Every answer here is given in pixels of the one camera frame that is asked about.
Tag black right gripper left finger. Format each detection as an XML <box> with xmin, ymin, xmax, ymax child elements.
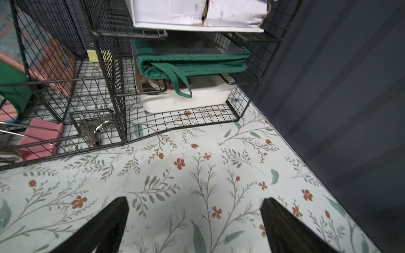
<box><xmin>51</xmin><ymin>196</ymin><xmax>129</xmax><ymax>253</ymax></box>

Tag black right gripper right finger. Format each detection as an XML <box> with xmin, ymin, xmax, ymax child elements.
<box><xmin>260</xmin><ymin>198</ymin><xmax>336</xmax><ymax>253</ymax></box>

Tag pink small box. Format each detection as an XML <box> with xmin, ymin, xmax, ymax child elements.
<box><xmin>16</xmin><ymin>118</ymin><xmax>64</xmax><ymax>161</ymax></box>

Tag floral table mat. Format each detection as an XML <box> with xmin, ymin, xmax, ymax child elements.
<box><xmin>1</xmin><ymin>89</ymin><xmax>378</xmax><ymax>253</ymax></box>

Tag metal binder clips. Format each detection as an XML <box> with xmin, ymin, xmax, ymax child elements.
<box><xmin>69</xmin><ymin>109</ymin><xmax>116</xmax><ymax>148</ymax></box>

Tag white tray in organizer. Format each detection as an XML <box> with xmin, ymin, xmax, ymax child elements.
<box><xmin>137</xmin><ymin>74</ymin><xmax>236</xmax><ymax>114</ymax></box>

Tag pink folder in organizer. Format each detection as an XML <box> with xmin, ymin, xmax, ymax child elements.
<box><xmin>1</xmin><ymin>1</ymin><xmax>77</xmax><ymax>97</ymax></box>

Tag green notebook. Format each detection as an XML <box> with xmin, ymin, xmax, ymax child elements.
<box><xmin>131</xmin><ymin>32</ymin><xmax>251</xmax><ymax>99</ymax></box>

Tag white paper stack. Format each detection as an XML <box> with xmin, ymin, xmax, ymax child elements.
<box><xmin>126</xmin><ymin>0</ymin><xmax>272</xmax><ymax>33</ymax></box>

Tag black wire desk organizer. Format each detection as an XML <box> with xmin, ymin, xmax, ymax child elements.
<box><xmin>1</xmin><ymin>1</ymin><xmax>302</xmax><ymax>171</ymax></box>

